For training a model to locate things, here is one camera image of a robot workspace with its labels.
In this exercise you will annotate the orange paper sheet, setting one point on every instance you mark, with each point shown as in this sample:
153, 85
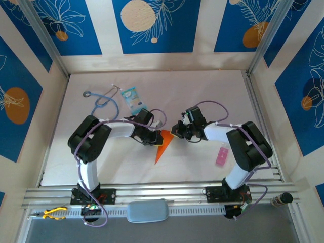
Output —
164, 144

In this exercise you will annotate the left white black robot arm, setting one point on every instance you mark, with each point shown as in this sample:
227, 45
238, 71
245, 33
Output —
88, 174

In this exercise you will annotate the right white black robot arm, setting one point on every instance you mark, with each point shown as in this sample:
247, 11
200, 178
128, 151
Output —
238, 177

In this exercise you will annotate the pink plastic case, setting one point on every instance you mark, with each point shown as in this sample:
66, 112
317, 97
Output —
222, 157

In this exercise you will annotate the light blue snack packet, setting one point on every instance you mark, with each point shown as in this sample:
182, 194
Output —
132, 100

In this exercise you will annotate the grey blue pouch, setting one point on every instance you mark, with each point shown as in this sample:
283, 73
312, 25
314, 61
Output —
148, 211

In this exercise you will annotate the blue stethoscope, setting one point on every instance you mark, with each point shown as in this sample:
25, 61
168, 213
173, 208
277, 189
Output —
87, 94

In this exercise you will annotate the small bottle with black cap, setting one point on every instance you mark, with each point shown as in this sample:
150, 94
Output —
286, 197

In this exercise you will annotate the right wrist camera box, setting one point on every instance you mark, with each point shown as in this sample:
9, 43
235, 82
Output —
194, 116

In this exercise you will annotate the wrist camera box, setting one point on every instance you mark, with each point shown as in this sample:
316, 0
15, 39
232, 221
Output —
194, 116
145, 117

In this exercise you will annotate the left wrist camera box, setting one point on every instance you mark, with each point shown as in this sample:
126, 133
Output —
145, 117

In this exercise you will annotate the aluminium mounting rail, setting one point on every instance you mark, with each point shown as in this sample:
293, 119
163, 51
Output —
164, 192

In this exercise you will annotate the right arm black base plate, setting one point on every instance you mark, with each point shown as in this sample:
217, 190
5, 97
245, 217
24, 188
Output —
215, 195

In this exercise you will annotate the aluminium side rail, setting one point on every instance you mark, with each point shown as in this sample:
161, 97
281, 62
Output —
255, 106

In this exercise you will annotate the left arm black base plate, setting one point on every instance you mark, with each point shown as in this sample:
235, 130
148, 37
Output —
108, 196

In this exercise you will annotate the aluminium frame post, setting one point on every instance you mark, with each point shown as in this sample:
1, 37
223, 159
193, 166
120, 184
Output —
265, 38
48, 43

